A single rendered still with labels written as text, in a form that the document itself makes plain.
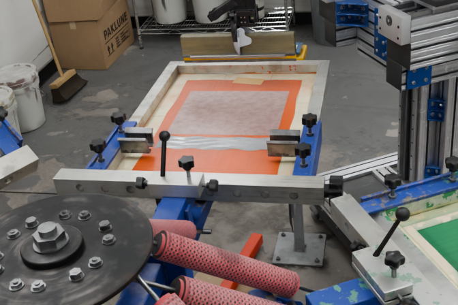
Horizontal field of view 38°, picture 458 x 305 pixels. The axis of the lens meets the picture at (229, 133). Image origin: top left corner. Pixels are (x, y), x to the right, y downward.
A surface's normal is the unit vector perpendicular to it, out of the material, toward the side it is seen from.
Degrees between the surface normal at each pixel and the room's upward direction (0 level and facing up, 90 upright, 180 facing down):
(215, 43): 90
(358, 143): 0
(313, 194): 90
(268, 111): 0
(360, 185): 0
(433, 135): 90
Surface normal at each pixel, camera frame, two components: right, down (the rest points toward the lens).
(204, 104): -0.10, -0.87
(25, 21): 0.97, 0.01
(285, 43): -0.21, 0.49
